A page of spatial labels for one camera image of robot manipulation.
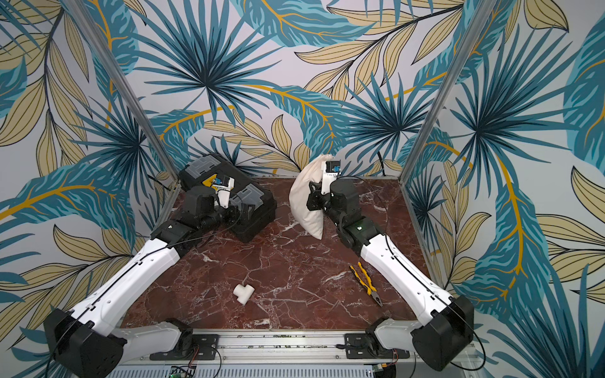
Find aluminium corner post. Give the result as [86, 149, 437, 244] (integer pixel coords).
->
[64, 0, 179, 182]
[400, 1, 496, 187]

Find cream cloth soil bag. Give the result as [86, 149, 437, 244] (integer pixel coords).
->
[289, 154, 334, 240]

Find white plastic pipe tee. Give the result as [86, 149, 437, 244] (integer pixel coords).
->
[233, 284, 255, 306]

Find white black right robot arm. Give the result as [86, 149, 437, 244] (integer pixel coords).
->
[307, 179, 474, 371]

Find left aluminium corner post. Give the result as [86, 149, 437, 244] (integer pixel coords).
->
[64, 0, 179, 182]

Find black and yellow toolbox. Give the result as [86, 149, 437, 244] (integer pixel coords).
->
[179, 154, 277, 243]

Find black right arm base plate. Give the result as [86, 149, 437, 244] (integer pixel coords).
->
[337, 333, 411, 360]

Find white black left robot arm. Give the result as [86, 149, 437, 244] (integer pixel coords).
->
[43, 185, 263, 377]

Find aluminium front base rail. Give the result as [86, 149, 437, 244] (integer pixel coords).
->
[70, 328, 483, 378]

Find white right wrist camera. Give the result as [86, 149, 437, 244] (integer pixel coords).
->
[321, 160, 340, 195]

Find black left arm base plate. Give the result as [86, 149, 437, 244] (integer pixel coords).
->
[150, 334, 220, 362]

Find yellow black pliers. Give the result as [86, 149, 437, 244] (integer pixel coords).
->
[349, 261, 383, 307]

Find right aluminium corner post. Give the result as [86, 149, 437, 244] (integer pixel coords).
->
[400, 1, 496, 187]

